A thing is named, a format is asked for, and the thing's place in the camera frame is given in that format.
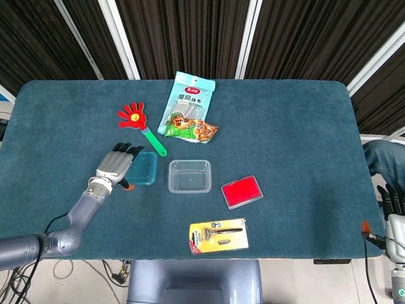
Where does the red ink pad case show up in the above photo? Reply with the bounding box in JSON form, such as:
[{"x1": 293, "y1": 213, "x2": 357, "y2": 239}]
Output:
[{"x1": 220, "y1": 175, "x2": 265, "y2": 210}]

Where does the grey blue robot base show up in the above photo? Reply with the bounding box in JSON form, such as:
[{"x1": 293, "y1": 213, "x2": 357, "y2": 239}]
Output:
[{"x1": 126, "y1": 259, "x2": 263, "y2": 304}]

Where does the clear plastic tray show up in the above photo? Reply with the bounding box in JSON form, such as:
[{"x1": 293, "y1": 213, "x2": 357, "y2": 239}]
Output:
[{"x1": 168, "y1": 159, "x2": 212, "y2": 194}]

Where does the teal table cloth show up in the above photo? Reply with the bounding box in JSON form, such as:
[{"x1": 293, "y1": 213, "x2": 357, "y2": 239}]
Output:
[{"x1": 0, "y1": 79, "x2": 385, "y2": 260}]

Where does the green orange snack packet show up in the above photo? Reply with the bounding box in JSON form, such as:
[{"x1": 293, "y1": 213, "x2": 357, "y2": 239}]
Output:
[{"x1": 164, "y1": 115, "x2": 220, "y2": 144}]

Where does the red hand clapper toy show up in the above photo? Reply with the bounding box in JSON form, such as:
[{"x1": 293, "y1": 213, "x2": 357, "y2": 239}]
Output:
[{"x1": 117, "y1": 101, "x2": 168, "y2": 158}]

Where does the white floor cable loop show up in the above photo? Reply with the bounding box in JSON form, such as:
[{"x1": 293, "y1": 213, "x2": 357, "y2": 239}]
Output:
[{"x1": 53, "y1": 259, "x2": 75, "y2": 280}]

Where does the blue translucent container lid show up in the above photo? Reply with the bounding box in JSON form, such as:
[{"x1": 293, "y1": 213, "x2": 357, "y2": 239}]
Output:
[{"x1": 125, "y1": 151, "x2": 158, "y2": 186}]

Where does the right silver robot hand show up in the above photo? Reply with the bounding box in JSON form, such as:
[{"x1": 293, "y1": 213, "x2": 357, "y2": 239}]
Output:
[{"x1": 362, "y1": 184, "x2": 405, "y2": 263}]

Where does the thin white frame post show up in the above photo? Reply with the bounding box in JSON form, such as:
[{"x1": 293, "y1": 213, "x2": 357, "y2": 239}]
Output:
[{"x1": 53, "y1": 0, "x2": 104, "y2": 80}]

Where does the black right hand cable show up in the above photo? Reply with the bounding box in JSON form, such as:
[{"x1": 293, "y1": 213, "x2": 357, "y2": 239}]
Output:
[{"x1": 361, "y1": 232, "x2": 380, "y2": 304}]

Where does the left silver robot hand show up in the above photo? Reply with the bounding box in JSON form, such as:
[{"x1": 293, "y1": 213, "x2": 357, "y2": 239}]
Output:
[{"x1": 96, "y1": 142, "x2": 145, "y2": 191}]

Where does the black table control panel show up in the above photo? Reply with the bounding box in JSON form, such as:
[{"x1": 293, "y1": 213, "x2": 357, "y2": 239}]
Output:
[{"x1": 313, "y1": 258, "x2": 352, "y2": 265}]

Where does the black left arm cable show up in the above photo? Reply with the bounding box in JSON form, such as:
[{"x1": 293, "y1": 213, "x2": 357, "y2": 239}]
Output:
[{"x1": 9, "y1": 212, "x2": 71, "y2": 304}]

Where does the dark pleated curtain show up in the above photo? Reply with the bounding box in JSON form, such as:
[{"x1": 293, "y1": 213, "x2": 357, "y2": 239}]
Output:
[{"x1": 0, "y1": 0, "x2": 405, "y2": 136}]

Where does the light blue cloth package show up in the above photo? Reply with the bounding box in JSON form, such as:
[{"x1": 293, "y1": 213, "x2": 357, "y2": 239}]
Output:
[{"x1": 157, "y1": 71, "x2": 216, "y2": 136}]

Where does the yellow razor blister pack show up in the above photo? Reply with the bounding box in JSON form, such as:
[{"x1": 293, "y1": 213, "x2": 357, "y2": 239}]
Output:
[{"x1": 189, "y1": 217, "x2": 249, "y2": 256}]

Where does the blue jeans leg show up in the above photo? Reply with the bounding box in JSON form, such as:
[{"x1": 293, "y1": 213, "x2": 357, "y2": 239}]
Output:
[{"x1": 363, "y1": 140, "x2": 405, "y2": 191}]

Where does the black floor cable bundle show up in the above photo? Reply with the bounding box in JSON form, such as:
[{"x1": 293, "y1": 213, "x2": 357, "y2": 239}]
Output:
[{"x1": 0, "y1": 265, "x2": 42, "y2": 304}]

